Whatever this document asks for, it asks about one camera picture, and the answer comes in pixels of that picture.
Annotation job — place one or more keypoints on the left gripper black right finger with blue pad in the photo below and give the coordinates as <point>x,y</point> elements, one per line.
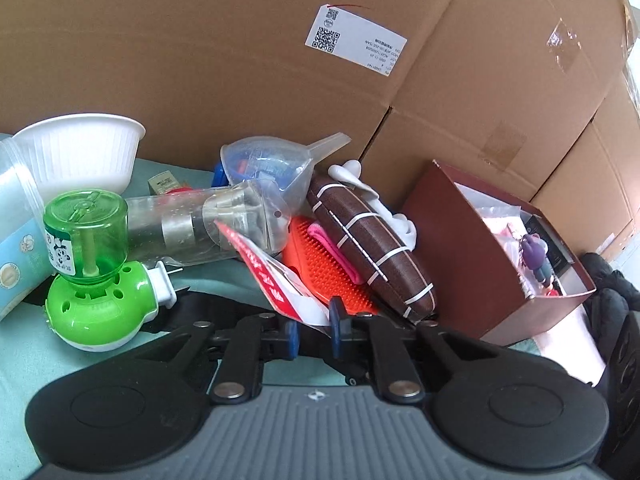
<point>502,407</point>

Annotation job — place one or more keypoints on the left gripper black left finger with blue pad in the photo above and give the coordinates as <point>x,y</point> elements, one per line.
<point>144,404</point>

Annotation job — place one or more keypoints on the green mosquito repellent plug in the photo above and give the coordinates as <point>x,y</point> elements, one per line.
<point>99,299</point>

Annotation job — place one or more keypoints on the red white printed packet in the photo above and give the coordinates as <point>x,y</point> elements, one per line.
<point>282,287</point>

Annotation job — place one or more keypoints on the black jacket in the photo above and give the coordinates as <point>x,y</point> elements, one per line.
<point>607,308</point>

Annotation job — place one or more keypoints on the dark red storage box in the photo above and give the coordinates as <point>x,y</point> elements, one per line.
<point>479,291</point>

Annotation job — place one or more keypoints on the teal table cloth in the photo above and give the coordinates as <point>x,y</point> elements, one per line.
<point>32,356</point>

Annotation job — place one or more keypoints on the purple toy figure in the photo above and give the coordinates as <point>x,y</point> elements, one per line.
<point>534,256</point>

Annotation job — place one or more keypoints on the brown striped pouch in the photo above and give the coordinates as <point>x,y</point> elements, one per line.
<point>364,238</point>

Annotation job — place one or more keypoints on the clear glass bottle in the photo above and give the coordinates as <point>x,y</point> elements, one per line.
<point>181,229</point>

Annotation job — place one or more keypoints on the clear plastic container blue label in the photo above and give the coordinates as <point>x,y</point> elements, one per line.
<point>24,256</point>

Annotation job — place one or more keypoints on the red tape roll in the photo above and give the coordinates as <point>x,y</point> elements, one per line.
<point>178,190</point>

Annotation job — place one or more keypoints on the orange silicone brush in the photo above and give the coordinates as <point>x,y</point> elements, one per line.
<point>320,272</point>

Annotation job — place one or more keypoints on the clear plastic funnel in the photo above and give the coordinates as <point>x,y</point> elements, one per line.
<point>281,168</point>

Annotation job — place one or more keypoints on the large brown cardboard box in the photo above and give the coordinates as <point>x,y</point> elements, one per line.
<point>528,95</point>

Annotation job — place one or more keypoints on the white shipping label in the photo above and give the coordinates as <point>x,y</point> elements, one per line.
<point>352,38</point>

